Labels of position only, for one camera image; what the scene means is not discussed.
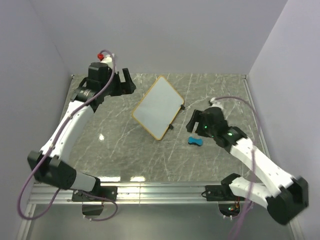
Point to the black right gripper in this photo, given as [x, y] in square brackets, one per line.
[190, 125]

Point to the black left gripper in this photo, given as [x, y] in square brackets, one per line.
[125, 88]

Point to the blue whiteboard eraser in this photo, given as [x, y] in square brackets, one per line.
[195, 141]

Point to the yellow framed whiteboard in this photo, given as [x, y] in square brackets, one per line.
[158, 108]

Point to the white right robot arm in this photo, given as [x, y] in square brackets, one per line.
[280, 193]

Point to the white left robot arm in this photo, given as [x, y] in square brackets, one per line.
[49, 165]

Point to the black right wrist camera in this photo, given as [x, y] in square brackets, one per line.
[215, 113]

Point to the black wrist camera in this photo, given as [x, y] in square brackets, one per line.
[99, 72]
[215, 113]

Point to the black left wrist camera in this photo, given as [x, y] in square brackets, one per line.
[99, 72]

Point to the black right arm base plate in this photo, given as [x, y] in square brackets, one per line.
[219, 193]

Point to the aluminium mounting rail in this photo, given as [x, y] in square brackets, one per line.
[135, 193]

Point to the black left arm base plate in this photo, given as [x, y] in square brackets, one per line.
[106, 192]

